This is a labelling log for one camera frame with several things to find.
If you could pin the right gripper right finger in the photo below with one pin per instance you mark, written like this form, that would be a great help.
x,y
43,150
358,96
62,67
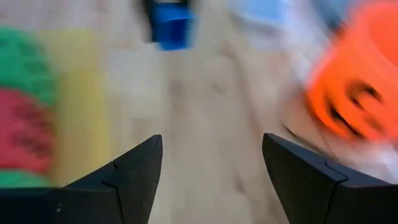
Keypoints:
x,y
314,193

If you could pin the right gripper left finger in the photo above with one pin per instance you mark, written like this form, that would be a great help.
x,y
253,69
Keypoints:
x,y
124,193

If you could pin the green foam die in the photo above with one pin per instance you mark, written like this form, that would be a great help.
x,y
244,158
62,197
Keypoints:
x,y
23,65
21,180

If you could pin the red foam die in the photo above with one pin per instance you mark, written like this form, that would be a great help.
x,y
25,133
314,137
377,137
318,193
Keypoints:
x,y
25,130

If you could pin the blue white card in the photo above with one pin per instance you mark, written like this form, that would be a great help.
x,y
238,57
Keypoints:
x,y
261,9

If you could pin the yellow translucent plastic tray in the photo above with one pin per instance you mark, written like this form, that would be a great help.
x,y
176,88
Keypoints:
x,y
81,118

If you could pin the orange pumpkin bucket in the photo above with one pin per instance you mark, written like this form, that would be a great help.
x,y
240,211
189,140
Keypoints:
x,y
357,77

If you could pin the blue toy brick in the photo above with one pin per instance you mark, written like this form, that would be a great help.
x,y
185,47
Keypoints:
x,y
172,26

